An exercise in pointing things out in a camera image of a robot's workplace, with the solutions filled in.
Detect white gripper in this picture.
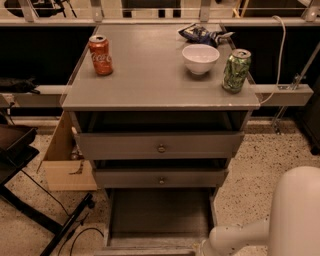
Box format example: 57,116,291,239
195,239,213,256

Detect grey bottom drawer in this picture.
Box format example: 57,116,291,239
94,188,216,256

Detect grey drawer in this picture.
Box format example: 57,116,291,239
75,132,244,160
93,168,228,188
94,188,216,256

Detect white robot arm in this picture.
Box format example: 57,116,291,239
200,166,320,256

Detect grey middle drawer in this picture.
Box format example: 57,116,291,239
93,168,228,188

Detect grey drawer cabinet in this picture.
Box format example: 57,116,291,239
60,23,261,201

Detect grey top drawer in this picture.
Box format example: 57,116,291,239
75,132,244,160

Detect cardboard box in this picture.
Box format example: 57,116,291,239
40,113,97,191

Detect green soda can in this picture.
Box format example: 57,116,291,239
222,49,251,93

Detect white bowl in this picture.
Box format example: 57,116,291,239
182,44,220,75

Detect blue chip bag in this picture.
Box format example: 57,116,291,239
178,24,233,48

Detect orange soda can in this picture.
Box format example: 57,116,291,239
89,35,113,75

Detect black cloth on ledge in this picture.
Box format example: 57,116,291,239
0,77,40,94

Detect black floor cable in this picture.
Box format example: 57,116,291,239
20,169,105,256

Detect black stand frame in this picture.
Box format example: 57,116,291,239
0,124,96,256

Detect white hanging cable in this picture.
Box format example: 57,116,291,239
259,15,288,106

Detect metal railing frame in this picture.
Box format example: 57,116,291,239
0,0,320,26

